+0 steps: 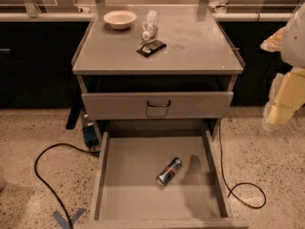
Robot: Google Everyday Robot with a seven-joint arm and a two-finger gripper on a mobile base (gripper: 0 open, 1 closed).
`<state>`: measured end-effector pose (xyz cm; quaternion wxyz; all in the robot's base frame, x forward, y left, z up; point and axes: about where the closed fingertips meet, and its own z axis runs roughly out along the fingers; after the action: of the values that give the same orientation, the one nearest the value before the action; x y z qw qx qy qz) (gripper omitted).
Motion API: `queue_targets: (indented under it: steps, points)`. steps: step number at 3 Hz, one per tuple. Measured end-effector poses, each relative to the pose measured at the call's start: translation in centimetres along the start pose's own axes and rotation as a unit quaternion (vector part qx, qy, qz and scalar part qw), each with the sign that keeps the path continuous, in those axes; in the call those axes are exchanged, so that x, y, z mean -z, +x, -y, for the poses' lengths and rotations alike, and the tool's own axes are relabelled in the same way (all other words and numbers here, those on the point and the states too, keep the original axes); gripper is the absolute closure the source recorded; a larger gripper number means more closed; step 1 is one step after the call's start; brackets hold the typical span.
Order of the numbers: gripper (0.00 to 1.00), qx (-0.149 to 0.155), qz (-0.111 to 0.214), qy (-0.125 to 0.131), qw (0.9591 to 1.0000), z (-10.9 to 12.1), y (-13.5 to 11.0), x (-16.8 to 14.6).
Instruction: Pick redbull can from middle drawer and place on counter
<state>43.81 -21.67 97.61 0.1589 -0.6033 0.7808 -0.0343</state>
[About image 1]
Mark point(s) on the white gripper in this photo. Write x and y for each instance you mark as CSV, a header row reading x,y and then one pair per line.
x,y
294,47

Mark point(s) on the redbull can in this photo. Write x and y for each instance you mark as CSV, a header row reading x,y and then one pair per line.
x,y
169,172

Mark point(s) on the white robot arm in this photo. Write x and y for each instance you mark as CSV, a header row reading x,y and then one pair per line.
x,y
293,41

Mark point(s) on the grey drawer cabinet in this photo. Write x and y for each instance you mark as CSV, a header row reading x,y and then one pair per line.
x,y
198,58

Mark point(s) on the open grey middle drawer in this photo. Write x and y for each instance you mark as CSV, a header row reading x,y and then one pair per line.
x,y
126,194

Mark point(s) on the closed grey top drawer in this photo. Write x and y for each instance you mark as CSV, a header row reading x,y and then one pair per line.
x,y
185,105

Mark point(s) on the black snack packet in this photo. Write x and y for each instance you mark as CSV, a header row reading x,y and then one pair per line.
x,y
151,47

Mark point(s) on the clear plastic water bottle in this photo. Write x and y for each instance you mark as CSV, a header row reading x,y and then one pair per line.
x,y
150,25

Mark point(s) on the white bowl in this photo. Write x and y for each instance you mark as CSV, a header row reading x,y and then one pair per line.
x,y
120,19

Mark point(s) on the blue power box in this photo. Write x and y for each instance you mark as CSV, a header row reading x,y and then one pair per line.
x,y
90,136

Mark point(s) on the black drawer handle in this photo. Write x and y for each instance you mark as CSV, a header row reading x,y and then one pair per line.
x,y
159,105

